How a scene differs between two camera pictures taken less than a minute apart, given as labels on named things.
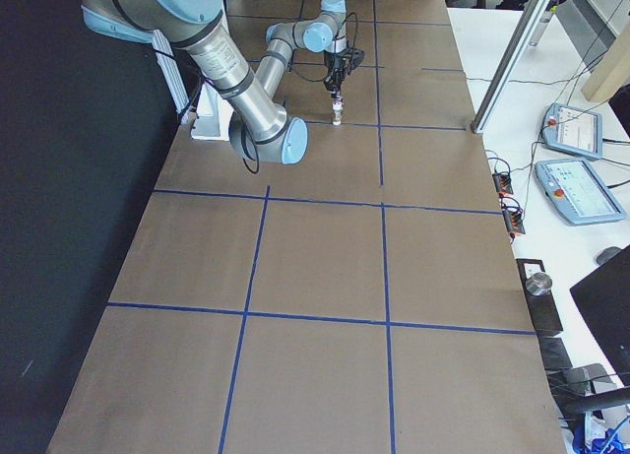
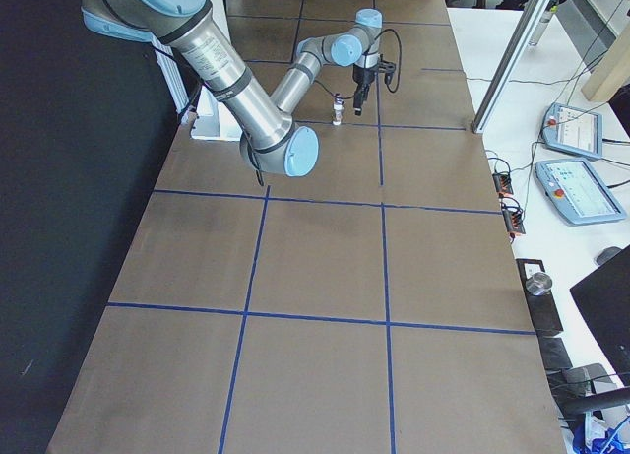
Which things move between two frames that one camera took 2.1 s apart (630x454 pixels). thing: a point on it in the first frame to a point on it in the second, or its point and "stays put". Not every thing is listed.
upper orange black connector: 503,184 stays put
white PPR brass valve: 337,107 stays put
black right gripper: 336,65 to 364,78
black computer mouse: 606,253 stays put
